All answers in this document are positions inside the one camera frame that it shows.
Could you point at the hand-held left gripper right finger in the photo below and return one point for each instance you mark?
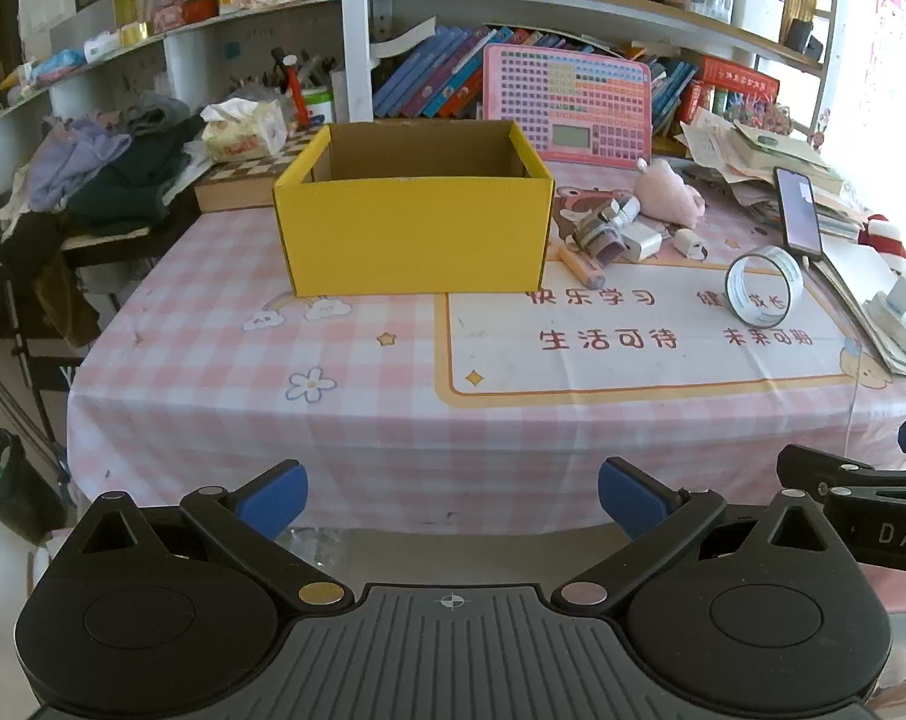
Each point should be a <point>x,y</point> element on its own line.
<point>633,499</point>

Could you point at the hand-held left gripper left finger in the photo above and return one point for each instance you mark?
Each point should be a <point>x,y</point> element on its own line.
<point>273,499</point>

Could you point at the peach coloured tube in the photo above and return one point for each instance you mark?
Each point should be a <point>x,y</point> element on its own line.
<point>582,268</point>

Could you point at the small white earbud case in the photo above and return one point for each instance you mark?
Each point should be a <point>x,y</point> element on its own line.
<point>689,244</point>

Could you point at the white charger plug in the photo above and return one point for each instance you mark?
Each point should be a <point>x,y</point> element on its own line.
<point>640,240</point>

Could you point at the yellow cardboard box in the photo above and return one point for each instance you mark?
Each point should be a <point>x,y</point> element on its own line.
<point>415,240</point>

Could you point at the pink plush toy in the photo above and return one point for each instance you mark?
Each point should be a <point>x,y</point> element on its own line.
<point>670,195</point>

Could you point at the white power strip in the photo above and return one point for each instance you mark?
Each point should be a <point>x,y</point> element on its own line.
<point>899,315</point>

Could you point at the red white striped cloth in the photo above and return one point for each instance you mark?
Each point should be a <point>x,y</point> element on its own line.
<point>884,240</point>

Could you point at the black smartphone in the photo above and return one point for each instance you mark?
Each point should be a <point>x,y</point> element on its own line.
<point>798,214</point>

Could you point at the black trash bin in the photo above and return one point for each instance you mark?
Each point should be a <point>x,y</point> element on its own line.
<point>10,487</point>

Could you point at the pile of papers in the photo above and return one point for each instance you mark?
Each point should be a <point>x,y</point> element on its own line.
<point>730,157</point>

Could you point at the wooden chessboard box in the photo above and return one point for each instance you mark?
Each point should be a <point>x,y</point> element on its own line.
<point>235,184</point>

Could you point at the pile of clothes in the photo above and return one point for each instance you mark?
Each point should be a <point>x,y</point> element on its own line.
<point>108,172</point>

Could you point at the red book box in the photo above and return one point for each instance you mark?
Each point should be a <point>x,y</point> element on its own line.
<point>738,82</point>

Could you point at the green white pen holder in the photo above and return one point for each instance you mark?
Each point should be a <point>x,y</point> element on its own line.
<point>316,105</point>

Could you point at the pink learning tablet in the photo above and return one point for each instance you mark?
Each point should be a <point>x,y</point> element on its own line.
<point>565,90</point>

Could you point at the row of blue books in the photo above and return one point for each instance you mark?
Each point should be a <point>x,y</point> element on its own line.
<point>423,82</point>

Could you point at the white pen cup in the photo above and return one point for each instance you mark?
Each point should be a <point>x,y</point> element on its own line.
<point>757,15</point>

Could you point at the thick paperback book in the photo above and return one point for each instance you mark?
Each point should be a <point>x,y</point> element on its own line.
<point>400,41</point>

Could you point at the white shelf unit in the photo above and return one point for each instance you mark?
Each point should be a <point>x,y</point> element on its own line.
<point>355,30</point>

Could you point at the blue tissue pack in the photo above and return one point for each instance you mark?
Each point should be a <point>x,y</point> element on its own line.
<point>59,66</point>

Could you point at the gold foil box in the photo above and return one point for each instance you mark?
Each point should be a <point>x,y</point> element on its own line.
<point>134,34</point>

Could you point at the pink gift box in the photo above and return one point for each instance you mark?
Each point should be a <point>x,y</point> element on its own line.
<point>168,19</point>

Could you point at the pink wall poster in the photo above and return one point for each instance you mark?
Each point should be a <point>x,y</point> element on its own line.
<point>895,52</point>

